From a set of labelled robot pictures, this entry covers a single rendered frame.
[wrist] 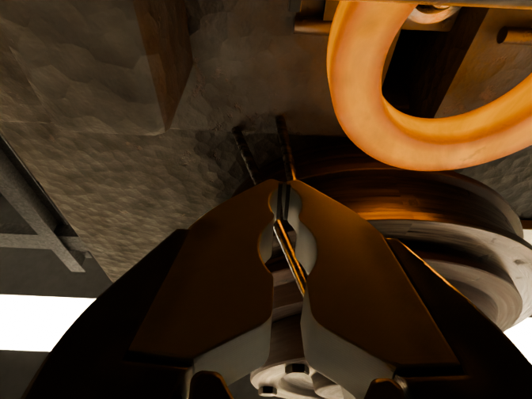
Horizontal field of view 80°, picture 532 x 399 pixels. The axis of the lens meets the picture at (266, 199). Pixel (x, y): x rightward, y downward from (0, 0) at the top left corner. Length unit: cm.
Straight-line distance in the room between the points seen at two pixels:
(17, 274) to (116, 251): 886
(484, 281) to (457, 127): 17
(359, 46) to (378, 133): 7
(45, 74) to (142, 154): 26
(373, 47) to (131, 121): 15
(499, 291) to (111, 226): 57
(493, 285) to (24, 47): 43
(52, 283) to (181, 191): 851
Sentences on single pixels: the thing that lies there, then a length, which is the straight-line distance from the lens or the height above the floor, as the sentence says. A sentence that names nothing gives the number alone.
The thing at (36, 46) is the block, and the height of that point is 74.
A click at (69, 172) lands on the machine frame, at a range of 55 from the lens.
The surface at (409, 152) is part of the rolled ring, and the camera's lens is 28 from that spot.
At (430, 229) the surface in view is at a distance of 33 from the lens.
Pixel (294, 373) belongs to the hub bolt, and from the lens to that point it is 38.
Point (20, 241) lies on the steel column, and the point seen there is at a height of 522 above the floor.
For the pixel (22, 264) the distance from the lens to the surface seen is 965.
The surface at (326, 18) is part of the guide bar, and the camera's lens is 28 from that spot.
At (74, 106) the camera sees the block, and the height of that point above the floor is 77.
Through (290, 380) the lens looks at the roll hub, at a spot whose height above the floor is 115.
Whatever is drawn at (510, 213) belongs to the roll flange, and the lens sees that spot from 46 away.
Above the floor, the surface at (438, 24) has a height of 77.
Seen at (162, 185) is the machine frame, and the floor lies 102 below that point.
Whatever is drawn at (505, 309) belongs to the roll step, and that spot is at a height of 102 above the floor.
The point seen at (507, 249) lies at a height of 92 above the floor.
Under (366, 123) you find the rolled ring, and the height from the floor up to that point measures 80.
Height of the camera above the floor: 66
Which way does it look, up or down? 49 degrees up
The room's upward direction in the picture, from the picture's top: 177 degrees counter-clockwise
